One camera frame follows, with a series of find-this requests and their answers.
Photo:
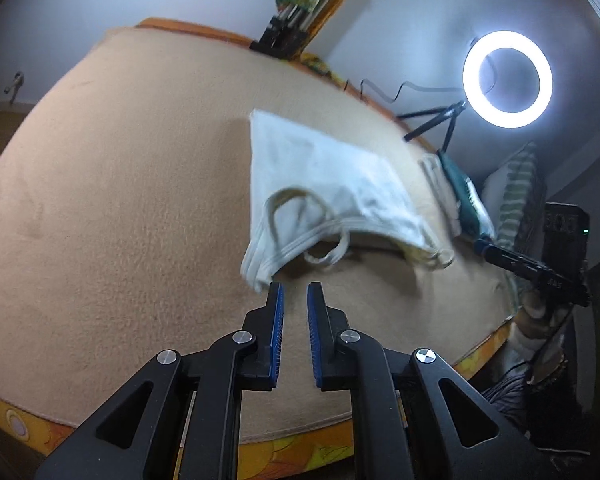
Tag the green striped pillow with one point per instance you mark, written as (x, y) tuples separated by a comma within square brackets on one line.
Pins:
[(515, 185)]

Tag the beige blanket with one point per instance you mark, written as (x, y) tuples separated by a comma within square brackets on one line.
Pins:
[(105, 210)]

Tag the metal wall hook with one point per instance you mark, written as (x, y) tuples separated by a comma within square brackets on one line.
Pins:
[(15, 85)]

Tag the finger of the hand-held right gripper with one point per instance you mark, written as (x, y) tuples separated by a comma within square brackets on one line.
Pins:
[(525, 265)]

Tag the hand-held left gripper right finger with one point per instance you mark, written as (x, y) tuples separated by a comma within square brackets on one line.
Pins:
[(314, 335)]

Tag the white tank top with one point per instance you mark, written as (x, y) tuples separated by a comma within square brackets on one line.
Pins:
[(320, 170)]

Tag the teal patterned folded garment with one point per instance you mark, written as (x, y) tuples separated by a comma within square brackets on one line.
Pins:
[(467, 195)]

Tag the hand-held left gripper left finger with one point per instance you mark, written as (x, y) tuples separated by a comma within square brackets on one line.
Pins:
[(276, 335)]

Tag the grey striped cloth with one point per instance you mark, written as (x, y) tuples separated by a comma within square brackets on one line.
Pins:
[(507, 395)]

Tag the small black tripod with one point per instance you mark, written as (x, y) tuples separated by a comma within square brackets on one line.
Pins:
[(432, 122)]

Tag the person's right hand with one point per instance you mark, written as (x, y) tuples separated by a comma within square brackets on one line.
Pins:
[(535, 317)]

